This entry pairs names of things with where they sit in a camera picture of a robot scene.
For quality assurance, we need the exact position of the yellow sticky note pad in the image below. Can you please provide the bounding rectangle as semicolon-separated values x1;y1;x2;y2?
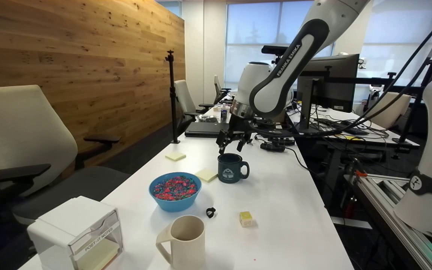
197;170;218;184

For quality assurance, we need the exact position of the cream ceramic pitcher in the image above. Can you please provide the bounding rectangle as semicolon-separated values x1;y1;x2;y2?
156;217;206;270

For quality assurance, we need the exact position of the blue bowl with candies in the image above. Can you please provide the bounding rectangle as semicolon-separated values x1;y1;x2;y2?
149;173;201;214

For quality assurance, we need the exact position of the dark blue mug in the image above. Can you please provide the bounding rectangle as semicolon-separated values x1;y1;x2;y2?
218;154;251;184

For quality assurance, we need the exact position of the closed black laptop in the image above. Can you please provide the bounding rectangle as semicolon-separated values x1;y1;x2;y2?
185;122;230;139

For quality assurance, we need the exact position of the black power adapter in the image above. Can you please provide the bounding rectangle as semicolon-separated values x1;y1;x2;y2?
260;142;285;154

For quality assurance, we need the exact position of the white office chair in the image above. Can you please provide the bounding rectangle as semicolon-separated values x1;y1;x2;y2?
0;85;128;226
174;80;212;133

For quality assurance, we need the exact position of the cream bottom cube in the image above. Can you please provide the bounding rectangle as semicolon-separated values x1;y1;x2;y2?
239;212;257;229

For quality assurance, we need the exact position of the pale sticky note pad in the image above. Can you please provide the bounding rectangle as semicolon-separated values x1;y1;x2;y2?
165;152;186;163

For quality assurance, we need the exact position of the right beige office chair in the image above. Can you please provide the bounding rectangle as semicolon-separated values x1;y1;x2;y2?
366;92;411;130

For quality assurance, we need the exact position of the white box dispenser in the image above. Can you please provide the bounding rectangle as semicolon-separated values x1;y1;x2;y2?
27;197;123;270

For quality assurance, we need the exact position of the small black clip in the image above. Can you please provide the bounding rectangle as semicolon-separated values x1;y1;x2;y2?
206;208;216;218

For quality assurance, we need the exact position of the black tripod stand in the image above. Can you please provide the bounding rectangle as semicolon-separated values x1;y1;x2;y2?
165;50;179;145

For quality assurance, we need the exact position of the computer monitor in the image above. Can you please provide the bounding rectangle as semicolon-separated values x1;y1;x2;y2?
297;55;359;133

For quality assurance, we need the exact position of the aluminium rail frame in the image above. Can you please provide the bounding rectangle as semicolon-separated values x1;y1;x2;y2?
348;170;432;270

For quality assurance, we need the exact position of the far white office chair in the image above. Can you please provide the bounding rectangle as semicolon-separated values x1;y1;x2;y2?
174;80;212;133

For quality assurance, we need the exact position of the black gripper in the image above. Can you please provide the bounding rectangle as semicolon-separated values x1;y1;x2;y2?
216;103;264;155

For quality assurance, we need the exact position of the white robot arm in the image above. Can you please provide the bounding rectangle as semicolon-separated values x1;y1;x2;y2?
237;0;432;238

